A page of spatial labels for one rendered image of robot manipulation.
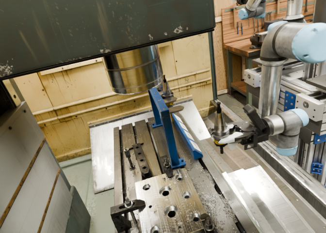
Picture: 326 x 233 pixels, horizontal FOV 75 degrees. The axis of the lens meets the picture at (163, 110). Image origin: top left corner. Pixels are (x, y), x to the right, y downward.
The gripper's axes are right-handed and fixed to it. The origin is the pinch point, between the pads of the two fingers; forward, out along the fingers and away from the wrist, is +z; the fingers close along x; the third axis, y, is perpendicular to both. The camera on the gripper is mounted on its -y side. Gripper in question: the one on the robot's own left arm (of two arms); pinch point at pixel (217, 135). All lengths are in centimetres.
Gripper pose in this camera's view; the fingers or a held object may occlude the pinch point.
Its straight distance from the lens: 81.4
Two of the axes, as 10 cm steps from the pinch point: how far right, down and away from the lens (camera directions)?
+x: -2.1, -4.1, 8.8
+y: 1.7, 8.8, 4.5
